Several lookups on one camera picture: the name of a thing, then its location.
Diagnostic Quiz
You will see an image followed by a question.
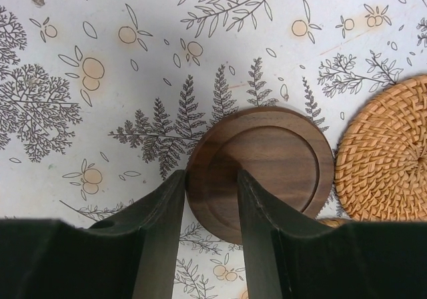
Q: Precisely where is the floral patterned table mat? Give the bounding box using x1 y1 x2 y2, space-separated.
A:
1 0 426 298

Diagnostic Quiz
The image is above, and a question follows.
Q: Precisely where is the woven rattan coaster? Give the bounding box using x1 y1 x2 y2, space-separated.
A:
317 218 348 228
334 75 426 222

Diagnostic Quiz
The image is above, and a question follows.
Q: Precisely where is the dark walnut coaster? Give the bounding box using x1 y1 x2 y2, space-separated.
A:
185 107 334 244

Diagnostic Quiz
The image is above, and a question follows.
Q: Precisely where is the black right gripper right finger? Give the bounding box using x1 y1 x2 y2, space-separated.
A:
238 170 426 298

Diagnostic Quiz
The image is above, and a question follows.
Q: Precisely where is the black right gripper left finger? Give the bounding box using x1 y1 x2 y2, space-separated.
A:
1 170 185 298

